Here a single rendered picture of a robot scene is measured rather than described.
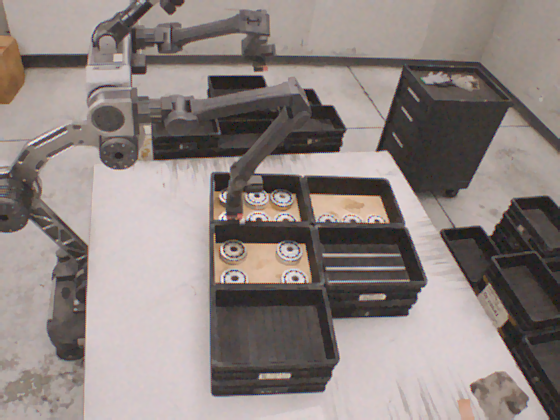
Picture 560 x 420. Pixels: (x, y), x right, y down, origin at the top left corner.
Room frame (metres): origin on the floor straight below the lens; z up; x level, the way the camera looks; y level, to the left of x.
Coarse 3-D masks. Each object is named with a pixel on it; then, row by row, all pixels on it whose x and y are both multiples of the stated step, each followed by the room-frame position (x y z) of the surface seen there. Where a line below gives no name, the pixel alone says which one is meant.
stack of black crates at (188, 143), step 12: (216, 120) 2.42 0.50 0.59; (156, 132) 2.33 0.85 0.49; (192, 132) 2.39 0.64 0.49; (204, 132) 2.42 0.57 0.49; (216, 132) 2.34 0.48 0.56; (156, 144) 2.15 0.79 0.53; (168, 144) 2.18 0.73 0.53; (180, 144) 2.20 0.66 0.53; (192, 144) 2.23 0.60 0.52; (204, 144) 2.26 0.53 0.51; (216, 144) 2.29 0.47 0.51; (156, 156) 2.16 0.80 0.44; (168, 156) 2.18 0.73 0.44; (180, 156) 2.21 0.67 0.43; (192, 156) 2.24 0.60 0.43; (204, 156) 2.26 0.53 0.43; (216, 156) 2.28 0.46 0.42
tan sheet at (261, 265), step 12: (216, 252) 1.20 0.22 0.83; (252, 252) 1.23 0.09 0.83; (264, 252) 1.24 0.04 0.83; (216, 264) 1.14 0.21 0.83; (228, 264) 1.15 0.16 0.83; (240, 264) 1.16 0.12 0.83; (252, 264) 1.17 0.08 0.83; (264, 264) 1.18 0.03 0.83; (276, 264) 1.20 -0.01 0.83; (300, 264) 1.22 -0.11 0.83; (216, 276) 1.08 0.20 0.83; (252, 276) 1.12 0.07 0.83; (264, 276) 1.13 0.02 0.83; (276, 276) 1.14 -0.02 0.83
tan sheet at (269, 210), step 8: (216, 192) 1.53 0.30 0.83; (216, 200) 1.48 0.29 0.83; (296, 200) 1.58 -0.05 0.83; (216, 208) 1.43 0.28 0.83; (224, 208) 1.44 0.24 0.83; (248, 208) 1.47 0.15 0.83; (264, 208) 1.49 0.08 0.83; (272, 208) 1.50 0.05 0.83; (296, 208) 1.53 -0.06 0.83; (216, 216) 1.39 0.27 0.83; (272, 216) 1.45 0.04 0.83; (296, 216) 1.48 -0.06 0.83
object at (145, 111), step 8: (136, 88) 1.18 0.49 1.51; (136, 96) 1.13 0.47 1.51; (144, 96) 1.17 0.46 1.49; (136, 104) 1.11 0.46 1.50; (144, 104) 1.14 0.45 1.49; (152, 104) 1.15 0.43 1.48; (160, 104) 1.16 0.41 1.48; (136, 112) 1.11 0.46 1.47; (144, 112) 1.12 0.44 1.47; (152, 112) 1.14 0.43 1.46; (160, 112) 1.14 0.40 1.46; (136, 120) 1.11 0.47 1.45; (144, 120) 1.12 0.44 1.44; (152, 120) 1.14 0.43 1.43; (160, 120) 1.14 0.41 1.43; (136, 128) 1.11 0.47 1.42
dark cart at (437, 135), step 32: (416, 96) 2.80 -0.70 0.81; (448, 96) 2.79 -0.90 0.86; (480, 96) 2.88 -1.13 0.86; (384, 128) 3.03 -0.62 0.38; (416, 128) 2.69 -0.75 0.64; (448, 128) 2.70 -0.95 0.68; (480, 128) 2.80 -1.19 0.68; (416, 160) 2.65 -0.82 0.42; (448, 160) 2.74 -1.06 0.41; (480, 160) 2.84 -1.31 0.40; (416, 192) 2.68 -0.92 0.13; (448, 192) 2.84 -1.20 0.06
